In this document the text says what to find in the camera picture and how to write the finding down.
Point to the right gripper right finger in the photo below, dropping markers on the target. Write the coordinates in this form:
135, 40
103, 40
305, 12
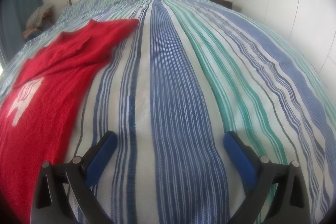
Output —
290, 203

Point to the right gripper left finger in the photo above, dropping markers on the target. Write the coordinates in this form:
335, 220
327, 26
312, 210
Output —
50, 203

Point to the red knit sweater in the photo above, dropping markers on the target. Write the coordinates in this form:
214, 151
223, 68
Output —
38, 115

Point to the pile of clothes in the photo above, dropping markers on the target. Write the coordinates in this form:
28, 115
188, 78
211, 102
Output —
40, 20

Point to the striped bed cover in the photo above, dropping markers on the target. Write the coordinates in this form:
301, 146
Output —
189, 72

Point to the dark nightstand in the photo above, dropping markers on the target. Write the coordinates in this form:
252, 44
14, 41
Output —
224, 3

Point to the blue curtain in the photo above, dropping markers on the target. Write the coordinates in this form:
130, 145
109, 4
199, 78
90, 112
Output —
14, 15

